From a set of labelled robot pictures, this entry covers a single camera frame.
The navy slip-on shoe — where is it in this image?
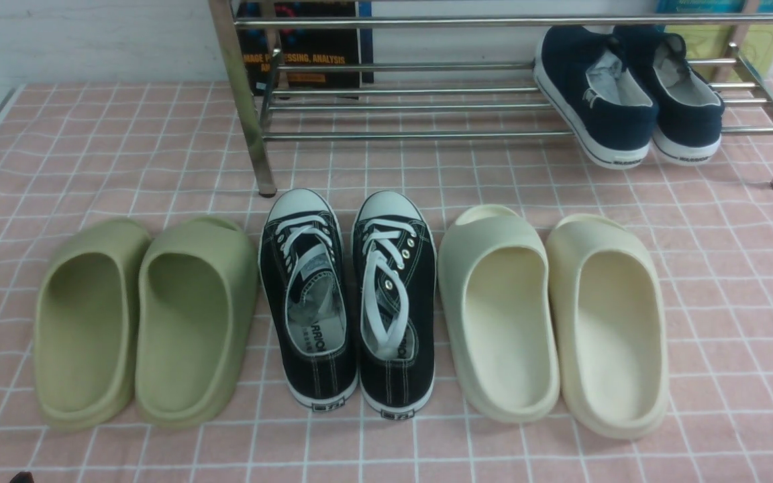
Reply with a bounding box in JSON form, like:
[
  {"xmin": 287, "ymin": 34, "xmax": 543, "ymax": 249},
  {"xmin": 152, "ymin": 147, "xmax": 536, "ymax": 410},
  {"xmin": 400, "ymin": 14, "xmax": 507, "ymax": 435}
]
[
  {"xmin": 533, "ymin": 25, "xmax": 659, "ymax": 169},
  {"xmin": 613, "ymin": 25, "xmax": 726, "ymax": 166}
]

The stainless steel shoe rack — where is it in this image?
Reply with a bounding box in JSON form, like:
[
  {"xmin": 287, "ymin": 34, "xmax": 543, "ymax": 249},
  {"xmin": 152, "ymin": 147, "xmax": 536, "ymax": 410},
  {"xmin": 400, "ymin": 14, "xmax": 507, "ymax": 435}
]
[{"xmin": 209, "ymin": 1, "xmax": 773, "ymax": 198}]

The black canvas sneaker right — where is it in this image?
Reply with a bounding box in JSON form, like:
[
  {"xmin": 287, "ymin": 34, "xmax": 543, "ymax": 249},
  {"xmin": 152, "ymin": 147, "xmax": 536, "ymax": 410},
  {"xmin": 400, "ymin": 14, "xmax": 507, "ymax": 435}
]
[{"xmin": 350, "ymin": 191, "xmax": 437, "ymax": 420}]

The black canvas sneaker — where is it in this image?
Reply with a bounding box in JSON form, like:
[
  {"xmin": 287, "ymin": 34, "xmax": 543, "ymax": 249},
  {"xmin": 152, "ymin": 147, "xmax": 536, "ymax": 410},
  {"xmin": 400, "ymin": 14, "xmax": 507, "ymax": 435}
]
[
  {"xmin": 350, "ymin": 191, "xmax": 437, "ymax": 420},
  {"xmin": 258, "ymin": 189, "xmax": 359, "ymax": 412}
]

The black canvas sneaker left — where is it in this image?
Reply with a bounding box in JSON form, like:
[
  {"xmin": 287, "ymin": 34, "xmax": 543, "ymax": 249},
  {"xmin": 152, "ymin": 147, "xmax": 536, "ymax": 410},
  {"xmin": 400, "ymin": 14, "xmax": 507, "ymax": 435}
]
[{"xmin": 258, "ymin": 189, "xmax": 359, "ymax": 412}]

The cream slipper left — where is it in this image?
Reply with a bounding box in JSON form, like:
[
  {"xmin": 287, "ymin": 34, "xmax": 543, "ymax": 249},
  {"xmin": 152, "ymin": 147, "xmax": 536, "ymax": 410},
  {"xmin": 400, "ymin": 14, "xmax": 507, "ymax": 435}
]
[{"xmin": 437, "ymin": 205, "xmax": 560, "ymax": 424}]

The cream slipper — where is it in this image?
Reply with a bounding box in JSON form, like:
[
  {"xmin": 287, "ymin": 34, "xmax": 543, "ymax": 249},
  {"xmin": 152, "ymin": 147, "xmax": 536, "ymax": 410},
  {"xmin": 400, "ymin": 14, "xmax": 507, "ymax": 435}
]
[
  {"xmin": 437, "ymin": 205, "xmax": 560, "ymax": 424},
  {"xmin": 545, "ymin": 213, "xmax": 669, "ymax": 439}
]

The green slipper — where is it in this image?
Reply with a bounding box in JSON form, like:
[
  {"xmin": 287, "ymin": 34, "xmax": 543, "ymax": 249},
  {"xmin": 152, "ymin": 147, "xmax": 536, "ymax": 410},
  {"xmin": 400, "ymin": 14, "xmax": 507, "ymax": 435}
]
[
  {"xmin": 33, "ymin": 217, "xmax": 151, "ymax": 431},
  {"xmin": 135, "ymin": 216, "xmax": 258, "ymax": 428}
]

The black image processing book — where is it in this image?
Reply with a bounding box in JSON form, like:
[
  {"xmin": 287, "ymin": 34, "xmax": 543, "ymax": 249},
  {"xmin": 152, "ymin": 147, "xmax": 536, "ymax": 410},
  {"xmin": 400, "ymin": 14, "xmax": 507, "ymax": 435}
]
[{"xmin": 238, "ymin": 1, "xmax": 374, "ymax": 96}]

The cream slipper right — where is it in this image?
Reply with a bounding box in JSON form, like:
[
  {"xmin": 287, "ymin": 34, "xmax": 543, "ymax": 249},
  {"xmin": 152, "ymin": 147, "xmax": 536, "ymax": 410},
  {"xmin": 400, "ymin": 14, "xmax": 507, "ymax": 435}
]
[{"xmin": 545, "ymin": 213, "xmax": 669, "ymax": 439}]

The green slipper far left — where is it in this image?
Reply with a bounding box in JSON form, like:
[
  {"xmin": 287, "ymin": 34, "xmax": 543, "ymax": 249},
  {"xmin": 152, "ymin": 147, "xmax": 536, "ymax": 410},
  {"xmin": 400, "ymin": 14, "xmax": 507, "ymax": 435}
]
[{"xmin": 33, "ymin": 217, "xmax": 151, "ymax": 431}]

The yellow teal book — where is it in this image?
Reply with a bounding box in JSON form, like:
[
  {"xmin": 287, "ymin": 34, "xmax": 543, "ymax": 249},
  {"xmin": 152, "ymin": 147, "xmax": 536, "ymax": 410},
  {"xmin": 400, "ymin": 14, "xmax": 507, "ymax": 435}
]
[{"xmin": 656, "ymin": 1, "xmax": 773, "ymax": 81}]

